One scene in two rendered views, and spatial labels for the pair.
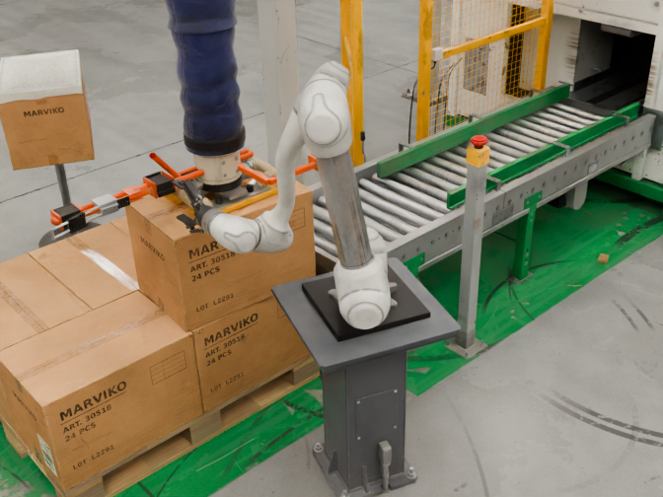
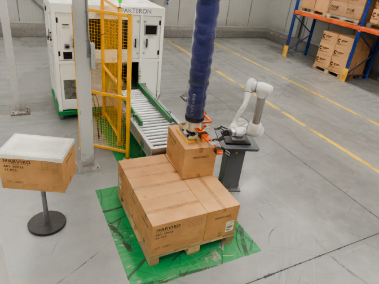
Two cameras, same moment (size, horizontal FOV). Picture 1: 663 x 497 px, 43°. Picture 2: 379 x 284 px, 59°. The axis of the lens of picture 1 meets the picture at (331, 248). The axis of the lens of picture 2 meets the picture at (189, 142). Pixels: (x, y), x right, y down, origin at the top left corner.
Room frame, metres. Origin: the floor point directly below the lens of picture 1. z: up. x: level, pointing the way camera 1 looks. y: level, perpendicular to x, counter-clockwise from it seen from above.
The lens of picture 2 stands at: (2.16, 3.89, 2.79)
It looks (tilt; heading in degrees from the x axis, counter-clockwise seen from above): 29 degrees down; 282
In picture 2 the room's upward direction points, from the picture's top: 7 degrees clockwise
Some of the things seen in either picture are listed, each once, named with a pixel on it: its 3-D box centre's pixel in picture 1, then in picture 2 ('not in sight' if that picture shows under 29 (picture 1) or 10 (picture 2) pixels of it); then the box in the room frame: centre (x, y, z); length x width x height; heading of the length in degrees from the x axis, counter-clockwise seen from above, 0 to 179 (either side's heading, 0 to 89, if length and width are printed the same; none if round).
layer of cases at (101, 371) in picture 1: (132, 319); (173, 195); (2.90, 0.85, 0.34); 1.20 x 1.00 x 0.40; 131
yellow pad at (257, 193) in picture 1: (235, 196); not in sight; (2.78, 0.35, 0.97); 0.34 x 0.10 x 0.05; 130
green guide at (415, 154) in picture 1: (477, 123); (124, 102); (4.30, -0.82, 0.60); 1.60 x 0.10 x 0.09; 131
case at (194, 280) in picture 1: (223, 240); (190, 149); (2.86, 0.43, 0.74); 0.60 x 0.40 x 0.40; 126
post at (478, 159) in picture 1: (471, 252); not in sight; (3.10, -0.61, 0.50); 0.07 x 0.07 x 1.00; 41
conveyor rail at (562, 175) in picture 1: (523, 195); (165, 114); (3.62, -0.94, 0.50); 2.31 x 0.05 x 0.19; 131
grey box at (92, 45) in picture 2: not in sight; (91, 54); (4.28, 0.19, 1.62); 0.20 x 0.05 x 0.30; 131
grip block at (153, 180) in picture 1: (159, 183); (203, 134); (2.70, 0.61, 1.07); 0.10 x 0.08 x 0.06; 40
